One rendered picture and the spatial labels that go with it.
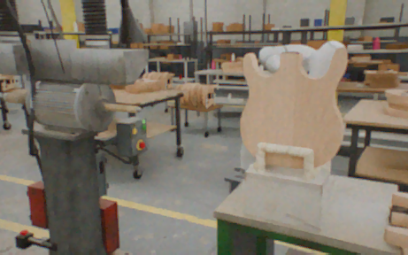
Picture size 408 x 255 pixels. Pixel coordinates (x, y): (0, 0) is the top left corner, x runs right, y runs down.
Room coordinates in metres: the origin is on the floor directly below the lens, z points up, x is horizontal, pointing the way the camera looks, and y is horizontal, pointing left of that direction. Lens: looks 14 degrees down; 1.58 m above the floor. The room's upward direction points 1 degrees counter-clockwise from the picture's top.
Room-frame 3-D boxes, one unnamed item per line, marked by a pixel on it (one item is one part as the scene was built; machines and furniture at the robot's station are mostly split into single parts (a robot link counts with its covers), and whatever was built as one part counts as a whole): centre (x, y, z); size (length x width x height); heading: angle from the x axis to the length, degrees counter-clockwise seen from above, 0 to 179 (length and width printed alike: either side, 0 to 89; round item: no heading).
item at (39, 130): (1.88, 0.73, 1.11); 0.36 x 0.24 x 0.04; 63
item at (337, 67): (1.16, -0.41, 1.49); 0.07 x 0.04 x 0.10; 62
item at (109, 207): (2.03, 0.66, 0.49); 0.25 x 0.12 x 0.37; 63
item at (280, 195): (1.23, -0.30, 1.02); 0.27 x 0.15 x 0.17; 63
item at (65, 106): (1.86, 0.67, 1.25); 0.41 x 0.27 x 0.26; 63
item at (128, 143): (2.03, 0.49, 0.99); 0.24 x 0.21 x 0.26; 63
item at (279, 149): (1.19, -0.28, 1.20); 0.20 x 0.03 x 0.03; 62
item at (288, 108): (1.22, -0.30, 1.33); 0.35 x 0.04 x 0.40; 62
